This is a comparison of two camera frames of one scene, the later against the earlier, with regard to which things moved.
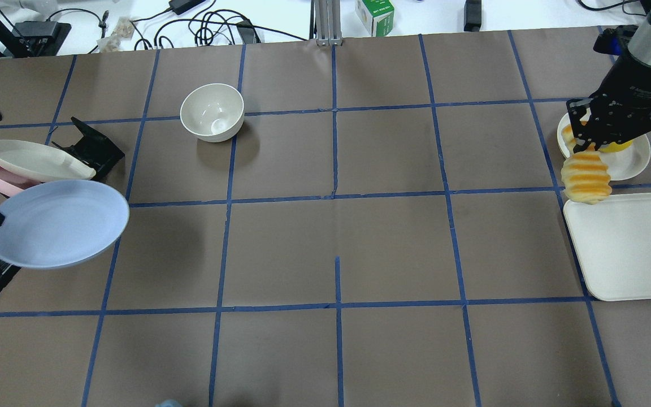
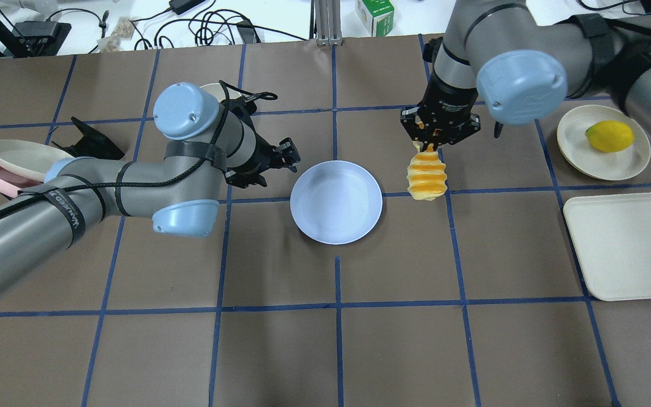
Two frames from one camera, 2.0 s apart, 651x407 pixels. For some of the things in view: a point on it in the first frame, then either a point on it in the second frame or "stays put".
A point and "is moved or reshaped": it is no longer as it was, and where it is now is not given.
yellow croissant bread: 585,174 → 426,175
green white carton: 377,16 stays put
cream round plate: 622,165 stays put
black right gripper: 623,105 → 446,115
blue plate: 57,224 is moved or reshaped
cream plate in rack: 39,162 stays put
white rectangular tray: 631,246 stays put
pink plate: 7,185 stays put
